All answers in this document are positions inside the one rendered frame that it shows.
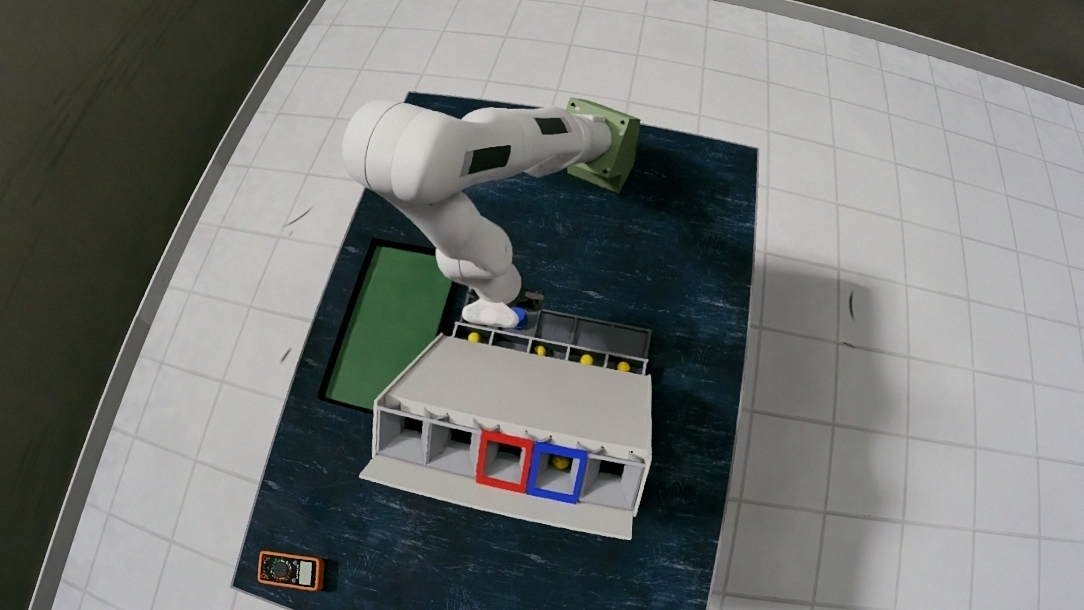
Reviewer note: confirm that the blue plug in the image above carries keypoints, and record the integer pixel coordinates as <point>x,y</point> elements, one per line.
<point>522,318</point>

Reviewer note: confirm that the blue square frame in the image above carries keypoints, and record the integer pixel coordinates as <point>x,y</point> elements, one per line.
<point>563,451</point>

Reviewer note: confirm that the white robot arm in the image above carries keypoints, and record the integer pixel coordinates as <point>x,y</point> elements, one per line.
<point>422,156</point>

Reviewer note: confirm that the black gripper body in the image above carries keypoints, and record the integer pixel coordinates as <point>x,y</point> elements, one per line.
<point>521,295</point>

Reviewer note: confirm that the red square frame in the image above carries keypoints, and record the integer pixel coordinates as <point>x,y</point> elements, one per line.
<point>507,439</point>

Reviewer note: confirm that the orange digital multimeter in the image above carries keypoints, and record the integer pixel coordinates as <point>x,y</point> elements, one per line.
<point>291,571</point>

